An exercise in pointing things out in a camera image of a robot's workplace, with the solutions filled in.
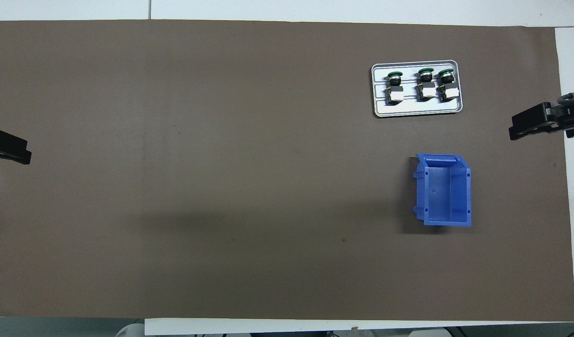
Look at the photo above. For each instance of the brown paper table mat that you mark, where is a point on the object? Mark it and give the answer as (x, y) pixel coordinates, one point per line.
(221, 140)

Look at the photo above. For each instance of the green push button switch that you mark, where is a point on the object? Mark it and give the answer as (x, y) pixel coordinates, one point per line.
(426, 92)
(395, 96)
(450, 93)

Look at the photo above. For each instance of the silver metal tray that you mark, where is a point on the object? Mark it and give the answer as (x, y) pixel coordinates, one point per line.
(408, 106)

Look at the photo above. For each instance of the blue plastic storage bin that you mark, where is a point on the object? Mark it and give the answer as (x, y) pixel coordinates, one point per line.
(439, 196)

